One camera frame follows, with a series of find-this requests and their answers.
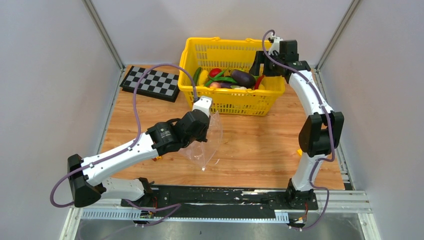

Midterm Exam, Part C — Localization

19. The green toy cucumber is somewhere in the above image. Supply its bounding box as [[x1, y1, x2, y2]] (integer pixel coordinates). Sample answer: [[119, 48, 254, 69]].
[[192, 67, 203, 86]]

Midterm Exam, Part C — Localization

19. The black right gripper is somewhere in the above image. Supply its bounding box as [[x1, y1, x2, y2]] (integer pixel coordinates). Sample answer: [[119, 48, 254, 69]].
[[251, 51, 286, 77]]

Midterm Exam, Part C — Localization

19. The yellow toy corn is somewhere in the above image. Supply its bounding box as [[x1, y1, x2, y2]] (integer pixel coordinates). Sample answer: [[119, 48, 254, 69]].
[[197, 69, 209, 86]]

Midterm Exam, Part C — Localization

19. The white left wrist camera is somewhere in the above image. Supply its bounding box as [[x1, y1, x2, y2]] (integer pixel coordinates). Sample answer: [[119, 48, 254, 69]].
[[192, 96, 213, 117]]

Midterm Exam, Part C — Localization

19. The yellow red toy block car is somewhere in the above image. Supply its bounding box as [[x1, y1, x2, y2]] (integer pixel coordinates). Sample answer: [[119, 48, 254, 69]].
[[152, 156, 162, 162]]

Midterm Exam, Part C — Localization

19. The green toy pea pod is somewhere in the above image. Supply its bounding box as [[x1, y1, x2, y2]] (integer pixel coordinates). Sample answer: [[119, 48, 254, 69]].
[[204, 69, 237, 87]]

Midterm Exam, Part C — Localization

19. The purple toy eggplant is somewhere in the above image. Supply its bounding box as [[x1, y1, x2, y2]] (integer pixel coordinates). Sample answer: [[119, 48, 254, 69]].
[[230, 69, 256, 89]]

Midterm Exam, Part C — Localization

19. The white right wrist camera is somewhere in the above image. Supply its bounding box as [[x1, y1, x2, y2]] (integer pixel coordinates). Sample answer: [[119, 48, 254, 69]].
[[268, 36, 298, 56]]

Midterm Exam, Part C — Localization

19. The red toy chili pepper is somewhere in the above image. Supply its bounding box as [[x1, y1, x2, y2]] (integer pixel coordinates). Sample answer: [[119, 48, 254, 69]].
[[254, 75, 265, 90]]

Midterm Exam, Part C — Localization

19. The clear zip top bag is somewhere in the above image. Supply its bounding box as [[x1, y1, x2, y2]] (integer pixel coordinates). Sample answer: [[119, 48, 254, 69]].
[[178, 111, 223, 172]]

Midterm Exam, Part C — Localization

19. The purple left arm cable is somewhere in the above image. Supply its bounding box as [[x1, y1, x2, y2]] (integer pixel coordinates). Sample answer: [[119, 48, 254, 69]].
[[49, 63, 200, 240]]

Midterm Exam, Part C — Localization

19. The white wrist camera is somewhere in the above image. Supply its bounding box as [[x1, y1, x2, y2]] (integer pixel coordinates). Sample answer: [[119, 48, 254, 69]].
[[268, 36, 298, 56], [192, 96, 213, 117]]

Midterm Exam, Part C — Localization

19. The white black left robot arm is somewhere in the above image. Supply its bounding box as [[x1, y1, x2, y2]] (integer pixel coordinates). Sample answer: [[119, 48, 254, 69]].
[[67, 109, 211, 208]]

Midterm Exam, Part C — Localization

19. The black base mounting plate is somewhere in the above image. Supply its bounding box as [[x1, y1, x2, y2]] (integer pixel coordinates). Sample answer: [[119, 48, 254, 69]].
[[133, 185, 318, 219]]

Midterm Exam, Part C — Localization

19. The yellow plastic basket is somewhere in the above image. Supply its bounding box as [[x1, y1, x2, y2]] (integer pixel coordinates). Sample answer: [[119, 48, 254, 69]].
[[179, 37, 286, 116]]

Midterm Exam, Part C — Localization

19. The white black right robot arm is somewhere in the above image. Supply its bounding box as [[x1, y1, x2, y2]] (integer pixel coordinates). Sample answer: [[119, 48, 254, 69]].
[[249, 50, 345, 209]]

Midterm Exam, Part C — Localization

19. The black white checkerboard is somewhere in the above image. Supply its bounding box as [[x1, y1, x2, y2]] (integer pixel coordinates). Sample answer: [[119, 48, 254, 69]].
[[120, 66, 180, 103]]

